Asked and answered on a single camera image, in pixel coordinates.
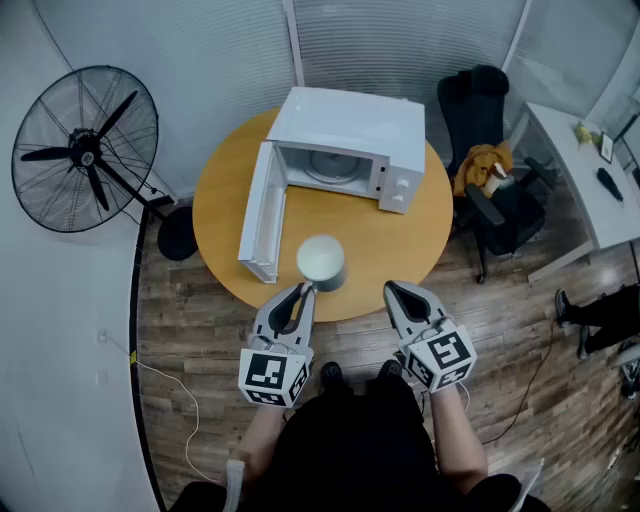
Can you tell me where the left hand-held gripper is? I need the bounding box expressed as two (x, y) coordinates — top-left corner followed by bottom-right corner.
(238, 283), (317, 409)

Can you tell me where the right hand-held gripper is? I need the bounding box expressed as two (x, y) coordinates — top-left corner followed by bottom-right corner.
(383, 280), (477, 395)

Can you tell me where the white cup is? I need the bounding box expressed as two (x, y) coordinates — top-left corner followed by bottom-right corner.
(295, 233), (348, 294)

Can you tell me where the white microwave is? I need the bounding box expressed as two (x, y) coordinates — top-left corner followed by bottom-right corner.
(237, 86), (427, 285)

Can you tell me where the person's right forearm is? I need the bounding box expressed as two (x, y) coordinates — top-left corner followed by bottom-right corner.
(428, 383), (489, 495)

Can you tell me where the person's left forearm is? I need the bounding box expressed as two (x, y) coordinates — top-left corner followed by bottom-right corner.
(233, 403), (287, 482)

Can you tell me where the person's right black shoe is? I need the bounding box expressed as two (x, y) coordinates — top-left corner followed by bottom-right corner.
(377, 358), (404, 389)

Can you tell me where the person's black shoe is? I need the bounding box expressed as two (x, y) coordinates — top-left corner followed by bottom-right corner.
(377, 358), (404, 389)
(319, 362), (344, 396)

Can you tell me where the person's left black shoe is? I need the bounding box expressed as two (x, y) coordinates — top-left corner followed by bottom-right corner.
(319, 362), (344, 396)

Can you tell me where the person's black clothing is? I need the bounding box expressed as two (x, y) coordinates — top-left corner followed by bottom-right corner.
(169, 382), (551, 512)

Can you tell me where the takeaway drink container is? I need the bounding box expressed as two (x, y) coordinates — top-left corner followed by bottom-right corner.
(483, 162), (516, 197)

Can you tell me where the black office chair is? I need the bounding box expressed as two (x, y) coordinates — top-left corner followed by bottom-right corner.
(436, 64), (559, 285)

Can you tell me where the white desk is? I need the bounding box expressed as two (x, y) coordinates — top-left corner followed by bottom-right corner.
(519, 101), (640, 281)

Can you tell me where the black folded umbrella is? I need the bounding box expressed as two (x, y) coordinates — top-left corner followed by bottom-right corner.
(595, 167), (626, 209)

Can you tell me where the black standing fan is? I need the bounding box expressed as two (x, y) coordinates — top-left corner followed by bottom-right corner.
(10, 64), (199, 262)

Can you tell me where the white floor cable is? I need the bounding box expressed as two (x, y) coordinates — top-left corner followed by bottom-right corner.
(99, 332), (224, 484)

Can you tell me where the black floor cable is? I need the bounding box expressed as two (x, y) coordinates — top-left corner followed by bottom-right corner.
(479, 319), (556, 446)

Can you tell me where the white strap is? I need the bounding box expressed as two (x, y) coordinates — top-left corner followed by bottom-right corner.
(225, 458), (247, 512)
(509, 457), (546, 512)

